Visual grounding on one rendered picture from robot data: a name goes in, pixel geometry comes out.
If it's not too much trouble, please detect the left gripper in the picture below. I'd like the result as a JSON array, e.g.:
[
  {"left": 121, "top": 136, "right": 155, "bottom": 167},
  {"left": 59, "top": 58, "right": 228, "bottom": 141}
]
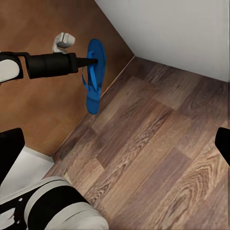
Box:
[{"left": 42, "top": 53, "right": 98, "bottom": 77}]

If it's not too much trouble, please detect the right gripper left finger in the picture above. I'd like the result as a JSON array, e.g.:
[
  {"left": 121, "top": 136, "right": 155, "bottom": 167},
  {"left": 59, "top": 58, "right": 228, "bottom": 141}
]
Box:
[{"left": 0, "top": 127, "right": 25, "bottom": 185}]

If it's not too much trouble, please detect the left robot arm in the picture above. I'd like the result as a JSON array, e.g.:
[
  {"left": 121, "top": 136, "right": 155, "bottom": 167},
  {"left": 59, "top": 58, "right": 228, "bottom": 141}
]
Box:
[{"left": 0, "top": 32, "right": 98, "bottom": 83}]

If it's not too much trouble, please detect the sandal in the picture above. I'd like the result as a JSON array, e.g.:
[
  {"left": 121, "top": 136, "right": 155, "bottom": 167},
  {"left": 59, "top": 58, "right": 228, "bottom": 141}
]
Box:
[{"left": 82, "top": 39, "right": 106, "bottom": 115}]

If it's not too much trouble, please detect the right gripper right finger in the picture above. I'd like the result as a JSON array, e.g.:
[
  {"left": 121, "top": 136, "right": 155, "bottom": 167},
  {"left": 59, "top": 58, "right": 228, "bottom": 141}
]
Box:
[{"left": 215, "top": 127, "right": 230, "bottom": 166}]

